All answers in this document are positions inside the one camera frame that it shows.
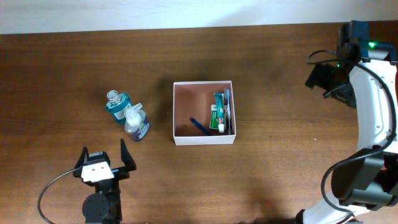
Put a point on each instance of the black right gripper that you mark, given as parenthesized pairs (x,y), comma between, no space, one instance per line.
(318,76)

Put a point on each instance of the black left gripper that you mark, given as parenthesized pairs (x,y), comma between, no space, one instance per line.
(123,173)

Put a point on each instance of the blue disposable razor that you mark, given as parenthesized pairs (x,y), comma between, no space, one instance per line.
(200,127)

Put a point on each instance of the blue and white toothbrush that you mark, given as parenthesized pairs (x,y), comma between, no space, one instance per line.
(227,96)

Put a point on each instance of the green soap packet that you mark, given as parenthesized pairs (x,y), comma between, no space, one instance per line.
(214,119)

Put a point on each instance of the toothpaste tube white cap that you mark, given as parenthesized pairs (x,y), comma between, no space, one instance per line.
(219,100)

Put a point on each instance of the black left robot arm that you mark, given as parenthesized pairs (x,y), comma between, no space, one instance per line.
(103,206)

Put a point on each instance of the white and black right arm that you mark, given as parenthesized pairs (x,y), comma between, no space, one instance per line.
(363,76)

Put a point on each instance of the clear foaming soap pump bottle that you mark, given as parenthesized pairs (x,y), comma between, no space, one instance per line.
(137,124)

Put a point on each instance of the teal mouthwash bottle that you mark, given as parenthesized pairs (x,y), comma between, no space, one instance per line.
(117,104)

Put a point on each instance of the white cardboard box pink interior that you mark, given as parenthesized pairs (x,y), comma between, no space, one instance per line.
(194,99)

